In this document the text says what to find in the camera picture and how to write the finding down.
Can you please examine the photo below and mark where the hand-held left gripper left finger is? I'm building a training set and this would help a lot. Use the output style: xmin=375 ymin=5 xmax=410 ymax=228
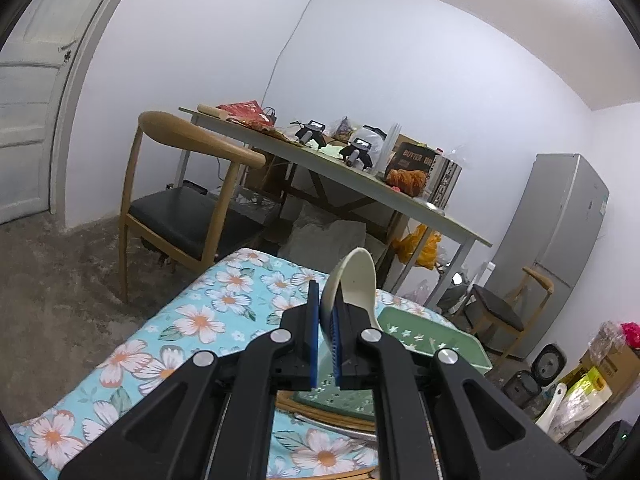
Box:
xmin=59 ymin=280 xmax=321 ymax=480

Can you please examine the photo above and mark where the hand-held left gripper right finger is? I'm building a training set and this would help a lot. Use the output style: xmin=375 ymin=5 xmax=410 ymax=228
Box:
xmin=331 ymin=287 xmax=587 ymax=480

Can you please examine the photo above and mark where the cream plastic soup ladle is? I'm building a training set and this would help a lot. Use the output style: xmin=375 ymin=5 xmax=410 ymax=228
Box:
xmin=319 ymin=247 xmax=380 ymax=361

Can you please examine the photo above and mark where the green plastic utensil holder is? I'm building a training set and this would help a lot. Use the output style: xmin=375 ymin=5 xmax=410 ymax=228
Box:
xmin=292 ymin=306 xmax=492 ymax=422

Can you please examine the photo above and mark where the white sack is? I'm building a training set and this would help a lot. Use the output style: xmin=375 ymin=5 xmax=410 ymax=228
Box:
xmin=277 ymin=205 xmax=372 ymax=267

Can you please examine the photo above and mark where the blue floral tablecloth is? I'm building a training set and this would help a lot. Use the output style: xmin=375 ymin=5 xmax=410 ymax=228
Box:
xmin=10 ymin=247 xmax=451 ymax=480

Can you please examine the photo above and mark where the yellow plastic bag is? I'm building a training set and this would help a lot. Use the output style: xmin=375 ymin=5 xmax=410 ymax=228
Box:
xmin=392 ymin=224 xmax=444 ymax=269

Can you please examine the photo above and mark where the wooden chair black seat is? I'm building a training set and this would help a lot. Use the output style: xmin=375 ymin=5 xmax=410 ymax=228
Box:
xmin=119 ymin=111 xmax=267 ymax=305
xmin=460 ymin=266 xmax=556 ymax=357

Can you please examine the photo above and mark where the black round pot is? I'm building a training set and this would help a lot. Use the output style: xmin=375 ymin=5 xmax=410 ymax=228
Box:
xmin=501 ymin=370 xmax=544 ymax=409

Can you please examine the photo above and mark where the long grey table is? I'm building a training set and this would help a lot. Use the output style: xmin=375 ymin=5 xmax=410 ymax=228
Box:
xmin=178 ymin=105 xmax=494 ymax=311

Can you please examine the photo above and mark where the black white device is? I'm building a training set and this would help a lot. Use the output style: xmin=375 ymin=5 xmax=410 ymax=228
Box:
xmin=339 ymin=136 xmax=376 ymax=172
xmin=291 ymin=118 xmax=329 ymax=147

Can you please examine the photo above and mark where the dark bread picture box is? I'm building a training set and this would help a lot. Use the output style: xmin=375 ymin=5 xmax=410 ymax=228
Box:
xmin=384 ymin=141 xmax=439 ymax=197

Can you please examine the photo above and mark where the perforated metal cylinder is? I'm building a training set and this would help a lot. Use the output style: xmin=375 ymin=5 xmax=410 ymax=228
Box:
xmin=425 ymin=152 xmax=463 ymax=209

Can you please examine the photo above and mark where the black white rice cooker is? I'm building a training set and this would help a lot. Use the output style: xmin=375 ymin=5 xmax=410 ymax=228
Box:
xmin=529 ymin=343 xmax=569 ymax=387

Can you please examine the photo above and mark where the clear plastic tube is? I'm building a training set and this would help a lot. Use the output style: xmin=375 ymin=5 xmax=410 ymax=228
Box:
xmin=385 ymin=121 xmax=403 ymax=171

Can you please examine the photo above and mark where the white plastic bag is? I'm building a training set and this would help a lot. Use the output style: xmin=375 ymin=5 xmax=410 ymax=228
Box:
xmin=535 ymin=382 xmax=603 ymax=443

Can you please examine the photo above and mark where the silver refrigerator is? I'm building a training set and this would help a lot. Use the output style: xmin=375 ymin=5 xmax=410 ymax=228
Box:
xmin=482 ymin=153 xmax=611 ymax=361

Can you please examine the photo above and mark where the red package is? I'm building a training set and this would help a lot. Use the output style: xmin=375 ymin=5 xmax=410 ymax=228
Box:
xmin=215 ymin=101 xmax=277 ymax=127

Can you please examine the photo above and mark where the wooden board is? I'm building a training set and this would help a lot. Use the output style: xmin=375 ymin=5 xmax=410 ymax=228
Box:
xmin=196 ymin=103 xmax=232 ymax=122

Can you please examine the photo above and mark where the clear plastic bag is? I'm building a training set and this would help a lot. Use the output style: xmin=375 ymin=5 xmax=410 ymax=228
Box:
xmin=589 ymin=320 xmax=627 ymax=356

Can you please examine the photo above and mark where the cardboard box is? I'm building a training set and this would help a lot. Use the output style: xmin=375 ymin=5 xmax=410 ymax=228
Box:
xmin=580 ymin=337 xmax=640 ymax=402

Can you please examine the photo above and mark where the pink item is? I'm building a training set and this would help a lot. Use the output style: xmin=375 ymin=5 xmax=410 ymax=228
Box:
xmin=619 ymin=322 xmax=640 ymax=352

